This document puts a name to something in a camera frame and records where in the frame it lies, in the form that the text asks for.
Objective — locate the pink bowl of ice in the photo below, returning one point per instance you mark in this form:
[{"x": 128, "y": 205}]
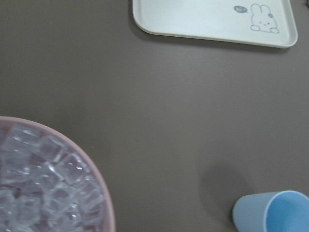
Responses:
[{"x": 48, "y": 183}]

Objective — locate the light blue plastic cup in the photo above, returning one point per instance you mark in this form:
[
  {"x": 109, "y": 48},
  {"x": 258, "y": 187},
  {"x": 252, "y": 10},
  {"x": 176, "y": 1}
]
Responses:
[{"x": 284, "y": 211}]

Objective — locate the cream rabbit tray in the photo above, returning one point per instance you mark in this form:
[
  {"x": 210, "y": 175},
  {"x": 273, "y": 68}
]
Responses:
[{"x": 257, "y": 22}]

